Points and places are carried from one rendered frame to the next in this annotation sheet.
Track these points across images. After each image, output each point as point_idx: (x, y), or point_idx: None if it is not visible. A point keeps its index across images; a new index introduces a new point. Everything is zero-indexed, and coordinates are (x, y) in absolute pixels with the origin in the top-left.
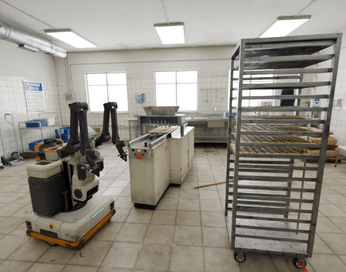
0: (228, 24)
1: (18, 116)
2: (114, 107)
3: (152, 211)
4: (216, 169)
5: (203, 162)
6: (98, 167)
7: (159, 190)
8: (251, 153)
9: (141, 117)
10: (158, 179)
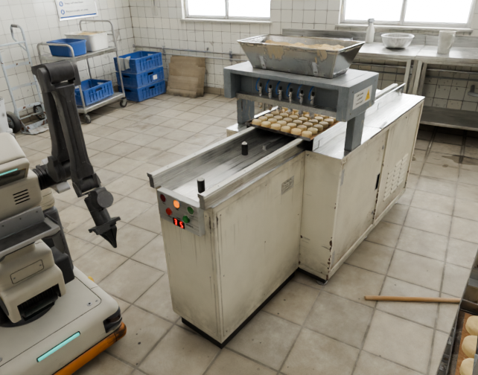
0: None
1: (41, 27)
2: (69, 81)
3: (216, 354)
4: (464, 239)
5: (434, 202)
6: (56, 241)
7: (246, 303)
8: None
9: (237, 75)
10: (238, 280)
